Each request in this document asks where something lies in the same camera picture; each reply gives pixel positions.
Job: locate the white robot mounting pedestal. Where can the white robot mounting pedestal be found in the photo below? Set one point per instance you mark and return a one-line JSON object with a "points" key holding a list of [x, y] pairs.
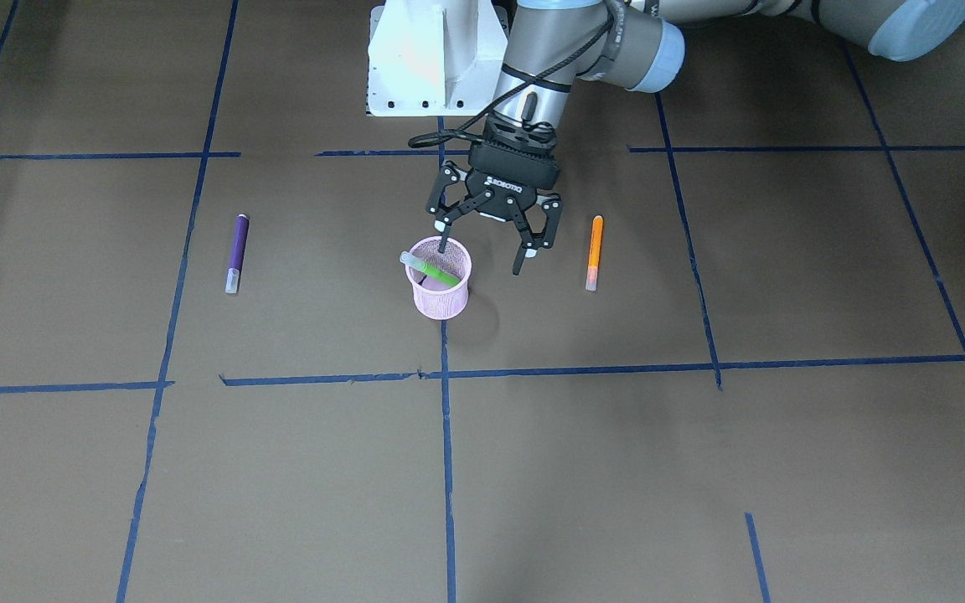
{"points": [[434, 58]]}

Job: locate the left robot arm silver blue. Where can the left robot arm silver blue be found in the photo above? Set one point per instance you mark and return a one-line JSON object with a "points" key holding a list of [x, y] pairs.
{"points": [[552, 44]]}

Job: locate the pink mesh pen holder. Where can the pink mesh pen holder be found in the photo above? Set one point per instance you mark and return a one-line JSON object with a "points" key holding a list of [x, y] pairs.
{"points": [[433, 297]]}

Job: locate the purple highlighter pen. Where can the purple highlighter pen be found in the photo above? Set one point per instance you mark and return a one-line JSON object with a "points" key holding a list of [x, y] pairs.
{"points": [[235, 263]]}

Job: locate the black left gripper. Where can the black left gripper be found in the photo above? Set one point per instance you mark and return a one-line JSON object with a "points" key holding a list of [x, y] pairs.
{"points": [[500, 197]]}

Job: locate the green highlighter pen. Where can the green highlighter pen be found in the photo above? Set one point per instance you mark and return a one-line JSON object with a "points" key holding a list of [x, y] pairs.
{"points": [[428, 270]]}

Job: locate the orange highlighter pen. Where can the orange highlighter pen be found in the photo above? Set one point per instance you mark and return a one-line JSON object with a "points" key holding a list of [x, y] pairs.
{"points": [[594, 253]]}

